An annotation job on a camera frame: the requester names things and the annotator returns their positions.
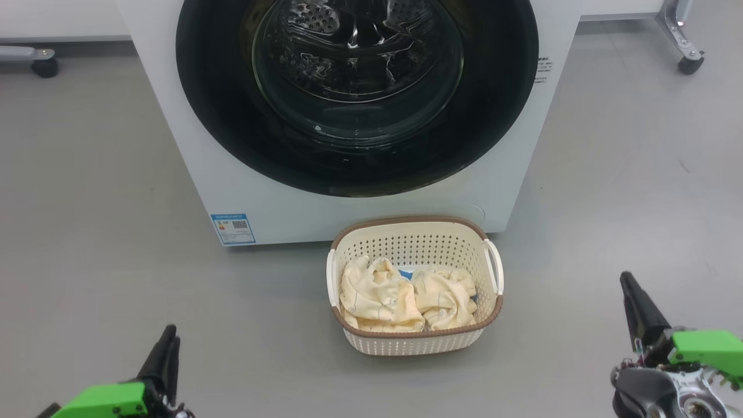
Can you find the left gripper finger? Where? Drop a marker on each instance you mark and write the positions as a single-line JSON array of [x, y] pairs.
[[158, 360], [173, 371]]

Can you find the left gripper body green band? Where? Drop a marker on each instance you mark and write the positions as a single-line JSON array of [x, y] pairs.
[[104, 400]]

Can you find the blue energy label sticker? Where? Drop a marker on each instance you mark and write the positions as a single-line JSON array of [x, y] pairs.
[[232, 229]]

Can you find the grey stand foot with caster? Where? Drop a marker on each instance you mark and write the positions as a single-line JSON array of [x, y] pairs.
[[35, 58]]

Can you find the cream perforated laundry basket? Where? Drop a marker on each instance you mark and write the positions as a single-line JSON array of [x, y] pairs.
[[406, 343]]

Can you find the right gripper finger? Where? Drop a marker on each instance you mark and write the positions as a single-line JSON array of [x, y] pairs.
[[641, 319]]

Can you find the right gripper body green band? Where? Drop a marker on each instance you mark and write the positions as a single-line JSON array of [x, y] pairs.
[[708, 348]]

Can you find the metal partition leg with caster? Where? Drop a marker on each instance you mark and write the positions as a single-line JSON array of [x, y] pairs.
[[679, 29]]

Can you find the cream garment with blue trim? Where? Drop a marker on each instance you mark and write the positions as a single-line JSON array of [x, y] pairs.
[[447, 302]]

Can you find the white front-load washing machine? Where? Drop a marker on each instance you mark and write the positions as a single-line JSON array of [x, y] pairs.
[[278, 215]]

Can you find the round black glass washer door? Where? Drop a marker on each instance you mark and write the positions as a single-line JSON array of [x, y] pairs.
[[220, 116]]

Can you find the cream printed garment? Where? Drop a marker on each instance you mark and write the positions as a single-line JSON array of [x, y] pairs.
[[377, 296]]

